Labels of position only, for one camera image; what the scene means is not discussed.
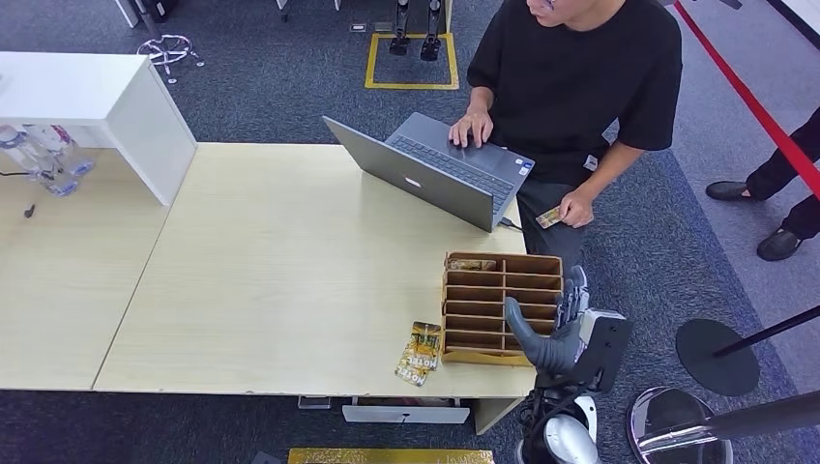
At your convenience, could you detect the clear water bottle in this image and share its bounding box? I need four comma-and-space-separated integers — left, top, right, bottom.
25, 125, 96, 178
0, 126, 80, 198

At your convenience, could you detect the white desk riser shelf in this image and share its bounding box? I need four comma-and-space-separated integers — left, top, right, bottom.
0, 52, 198, 208

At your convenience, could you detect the gold hotel card sleeve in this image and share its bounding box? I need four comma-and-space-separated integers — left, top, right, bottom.
409, 321, 444, 372
394, 345, 432, 389

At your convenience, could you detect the card in organizer slot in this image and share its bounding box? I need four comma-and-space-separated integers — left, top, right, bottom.
447, 257, 498, 273

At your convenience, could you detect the wooden card organizer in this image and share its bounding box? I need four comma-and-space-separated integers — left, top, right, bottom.
440, 250, 565, 368

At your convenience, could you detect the gold floor mat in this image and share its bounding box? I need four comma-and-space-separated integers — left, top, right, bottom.
287, 448, 496, 464

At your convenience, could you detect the chrome chair base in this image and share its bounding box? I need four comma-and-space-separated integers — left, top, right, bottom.
135, 34, 206, 85

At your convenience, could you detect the person's left hand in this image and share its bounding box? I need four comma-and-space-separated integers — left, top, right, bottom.
558, 188, 597, 230

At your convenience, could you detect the person in dark shoes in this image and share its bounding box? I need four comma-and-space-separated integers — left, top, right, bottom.
705, 108, 820, 263

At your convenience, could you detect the black robot leg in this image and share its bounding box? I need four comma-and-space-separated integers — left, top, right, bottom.
419, 0, 443, 63
389, 0, 412, 56

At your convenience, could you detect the person in black top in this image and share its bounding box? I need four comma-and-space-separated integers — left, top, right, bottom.
448, 0, 685, 271

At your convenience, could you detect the stanchion with chrome base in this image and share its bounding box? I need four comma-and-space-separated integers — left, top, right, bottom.
627, 386, 820, 464

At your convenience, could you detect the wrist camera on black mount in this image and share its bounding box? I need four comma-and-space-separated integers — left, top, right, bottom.
537, 308, 633, 393

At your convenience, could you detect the grey laptop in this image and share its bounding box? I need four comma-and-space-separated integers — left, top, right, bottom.
322, 111, 536, 234

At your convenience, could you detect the white under-desk drawer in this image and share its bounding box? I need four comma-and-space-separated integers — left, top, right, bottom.
341, 396, 472, 426

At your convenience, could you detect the black stanchion with disc base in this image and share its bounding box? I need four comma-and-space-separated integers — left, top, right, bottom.
675, 305, 820, 397

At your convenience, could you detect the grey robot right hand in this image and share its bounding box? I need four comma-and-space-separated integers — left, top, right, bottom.
504, 265, 591, 377

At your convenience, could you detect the person's right hand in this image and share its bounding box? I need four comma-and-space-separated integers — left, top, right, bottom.
448, 109, 495, 150

